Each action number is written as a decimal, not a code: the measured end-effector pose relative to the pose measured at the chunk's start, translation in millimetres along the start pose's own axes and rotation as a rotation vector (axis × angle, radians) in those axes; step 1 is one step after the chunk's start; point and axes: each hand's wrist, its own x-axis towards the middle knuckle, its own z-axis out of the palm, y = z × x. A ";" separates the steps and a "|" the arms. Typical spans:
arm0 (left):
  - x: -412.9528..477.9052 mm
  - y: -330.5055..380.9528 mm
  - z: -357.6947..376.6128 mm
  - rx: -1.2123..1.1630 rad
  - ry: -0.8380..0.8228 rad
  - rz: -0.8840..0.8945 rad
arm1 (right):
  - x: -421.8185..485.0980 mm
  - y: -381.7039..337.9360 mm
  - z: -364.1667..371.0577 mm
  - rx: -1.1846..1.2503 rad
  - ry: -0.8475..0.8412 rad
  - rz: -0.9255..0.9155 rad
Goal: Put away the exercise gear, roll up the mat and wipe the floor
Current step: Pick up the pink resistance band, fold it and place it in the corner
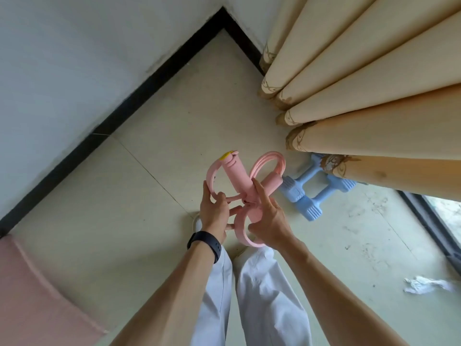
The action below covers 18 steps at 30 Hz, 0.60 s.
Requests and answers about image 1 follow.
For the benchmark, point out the person's right hand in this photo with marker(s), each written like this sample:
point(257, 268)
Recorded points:
point(275, 227)

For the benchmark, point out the person's left hand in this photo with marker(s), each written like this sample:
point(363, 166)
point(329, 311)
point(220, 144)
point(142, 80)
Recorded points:
point(214, 219)

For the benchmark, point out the light blue dumbbell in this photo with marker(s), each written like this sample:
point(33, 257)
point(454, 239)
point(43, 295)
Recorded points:
point(293, 189)
point(313, 208)

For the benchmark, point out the pink pedal resistance band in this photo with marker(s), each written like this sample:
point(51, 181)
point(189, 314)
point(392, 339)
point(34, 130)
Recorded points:
point(239, 176)

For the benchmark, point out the pink yoga mat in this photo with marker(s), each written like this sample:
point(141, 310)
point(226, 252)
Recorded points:
point(36, 302)

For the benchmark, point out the person's left forearm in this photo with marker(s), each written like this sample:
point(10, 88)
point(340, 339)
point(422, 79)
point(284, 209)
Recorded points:
point(169, 302)

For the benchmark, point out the person's right forearm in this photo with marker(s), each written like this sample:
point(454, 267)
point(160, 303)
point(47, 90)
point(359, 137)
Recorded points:
point(342, 302)

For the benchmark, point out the person's left white shoe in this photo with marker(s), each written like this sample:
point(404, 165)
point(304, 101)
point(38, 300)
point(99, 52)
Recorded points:
point(197, 223)

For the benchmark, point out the black smartwatch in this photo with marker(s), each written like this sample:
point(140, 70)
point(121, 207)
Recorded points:
point(207, 241)

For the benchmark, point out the light grey trousers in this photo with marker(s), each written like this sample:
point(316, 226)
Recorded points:
point(266, 302)

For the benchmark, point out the crumpled white paper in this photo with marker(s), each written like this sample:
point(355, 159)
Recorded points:
point(425, 284)

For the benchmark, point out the beige patterned curtain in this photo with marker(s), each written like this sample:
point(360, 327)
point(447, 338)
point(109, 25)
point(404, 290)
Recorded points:
point(378, 86)

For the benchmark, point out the dark sliding door frame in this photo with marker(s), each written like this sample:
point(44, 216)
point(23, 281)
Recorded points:
point(428, 227)

